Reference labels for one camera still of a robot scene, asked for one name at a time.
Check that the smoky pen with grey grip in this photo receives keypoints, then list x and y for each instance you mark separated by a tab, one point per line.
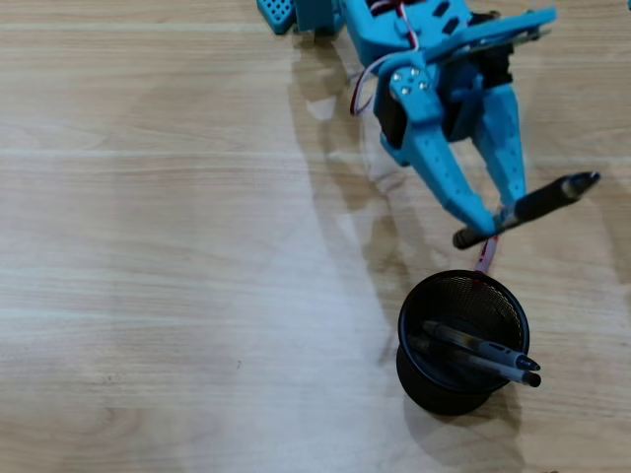
498	352

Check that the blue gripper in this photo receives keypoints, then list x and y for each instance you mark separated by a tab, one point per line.
415	101

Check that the black retractable pen black grip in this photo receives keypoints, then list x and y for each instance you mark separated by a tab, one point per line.
542	199

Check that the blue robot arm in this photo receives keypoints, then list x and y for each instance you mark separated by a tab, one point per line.
374	29

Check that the blue perforated robot base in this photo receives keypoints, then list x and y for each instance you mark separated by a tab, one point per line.
276	15

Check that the blue-mounted wrist camera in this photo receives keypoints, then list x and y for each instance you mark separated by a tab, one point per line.
493	27

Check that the clear stick pen black cap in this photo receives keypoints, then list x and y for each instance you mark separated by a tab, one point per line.
493	368

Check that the black mesh pen holder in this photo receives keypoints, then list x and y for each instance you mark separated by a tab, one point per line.
424	389

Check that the red retractable pen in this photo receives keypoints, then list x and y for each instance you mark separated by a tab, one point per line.
485	256

